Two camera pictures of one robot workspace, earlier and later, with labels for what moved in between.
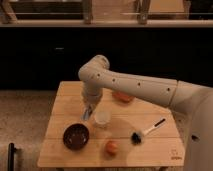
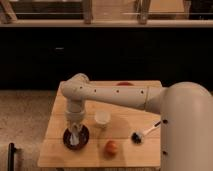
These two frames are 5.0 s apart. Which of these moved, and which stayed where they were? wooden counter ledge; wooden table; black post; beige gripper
Moved: beige gripper
Stayed: black post; wooden counter ledge; wooden table
